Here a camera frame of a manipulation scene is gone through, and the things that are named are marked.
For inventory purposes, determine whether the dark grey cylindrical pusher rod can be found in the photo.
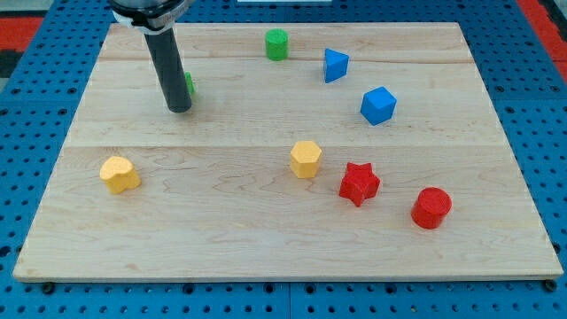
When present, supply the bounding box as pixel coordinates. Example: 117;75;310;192
144;28;192;113

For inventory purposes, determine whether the black robot wrist flange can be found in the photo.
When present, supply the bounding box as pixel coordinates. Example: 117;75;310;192
108;0;194;35

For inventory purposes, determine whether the yellow hexagon block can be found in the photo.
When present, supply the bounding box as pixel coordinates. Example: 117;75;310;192
290;141;322;179

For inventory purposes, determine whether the red star block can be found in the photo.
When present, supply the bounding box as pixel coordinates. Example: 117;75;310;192
338;162;381;206

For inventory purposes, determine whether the small green block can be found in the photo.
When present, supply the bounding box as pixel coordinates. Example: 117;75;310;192
184;72;195;95

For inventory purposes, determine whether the green cylinder block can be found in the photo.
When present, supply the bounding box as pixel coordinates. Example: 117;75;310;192
265;28;289;61

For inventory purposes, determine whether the yellow heart block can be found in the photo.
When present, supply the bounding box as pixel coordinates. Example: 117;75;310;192
99;156;141;194

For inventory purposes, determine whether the blue triangle block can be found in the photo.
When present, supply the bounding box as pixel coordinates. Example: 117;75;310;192
323;48;350;83

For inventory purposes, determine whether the wooden board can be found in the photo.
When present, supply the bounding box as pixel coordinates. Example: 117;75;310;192
13;22;563;283

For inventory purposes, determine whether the blue cube block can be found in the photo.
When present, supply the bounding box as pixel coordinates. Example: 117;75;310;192
361;87;397;126

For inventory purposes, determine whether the red cylinder block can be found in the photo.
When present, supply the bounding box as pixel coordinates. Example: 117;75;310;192
411;187;453;230

